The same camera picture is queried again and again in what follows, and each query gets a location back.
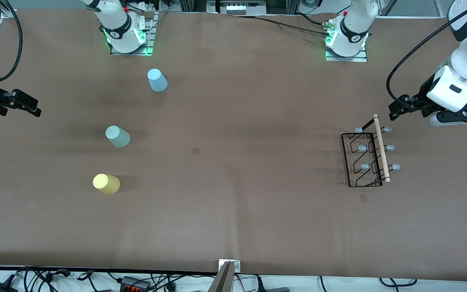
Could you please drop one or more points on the dark aluminium frame post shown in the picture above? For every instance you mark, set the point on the dark aluminium frame post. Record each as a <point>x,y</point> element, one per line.
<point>282,5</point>
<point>193,5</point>

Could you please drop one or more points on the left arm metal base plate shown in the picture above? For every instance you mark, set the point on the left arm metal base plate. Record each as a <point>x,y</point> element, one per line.
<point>353,59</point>

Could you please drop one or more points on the yellow plastic cup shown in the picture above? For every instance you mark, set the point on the yellow plastic cup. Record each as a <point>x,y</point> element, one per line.
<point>107,184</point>

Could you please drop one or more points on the silver metal bracket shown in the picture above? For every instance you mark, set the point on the silver metal bracket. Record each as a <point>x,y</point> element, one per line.
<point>237,266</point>

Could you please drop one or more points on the white power strip with plugs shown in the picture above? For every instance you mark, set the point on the white power strip with plugs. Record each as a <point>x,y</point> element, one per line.
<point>148,5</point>

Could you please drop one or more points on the black power adapter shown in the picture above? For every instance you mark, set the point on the black power adapter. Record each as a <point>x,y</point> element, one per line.
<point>0,288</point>

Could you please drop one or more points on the grey camera stand pole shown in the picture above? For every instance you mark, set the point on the grey camera stand pole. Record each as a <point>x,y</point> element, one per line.
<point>222,282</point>

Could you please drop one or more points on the black box orange connectors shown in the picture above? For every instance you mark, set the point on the black box orange connectors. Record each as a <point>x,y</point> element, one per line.
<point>134,283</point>

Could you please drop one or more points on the grey power strip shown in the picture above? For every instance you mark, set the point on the grey power strip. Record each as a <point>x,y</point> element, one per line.
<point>235,7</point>

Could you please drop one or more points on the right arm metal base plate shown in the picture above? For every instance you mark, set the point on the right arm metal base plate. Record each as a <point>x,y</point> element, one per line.
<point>130,53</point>

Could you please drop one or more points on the pale green plastic cup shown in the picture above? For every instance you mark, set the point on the pale green plastic cup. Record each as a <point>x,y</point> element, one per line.
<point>118,137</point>

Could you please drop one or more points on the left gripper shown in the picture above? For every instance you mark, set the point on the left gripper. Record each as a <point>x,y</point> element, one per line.
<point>423,95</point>

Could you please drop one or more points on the light blue plastic cup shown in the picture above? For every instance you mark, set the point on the light blue plastic cup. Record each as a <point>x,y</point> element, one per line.
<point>158,81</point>

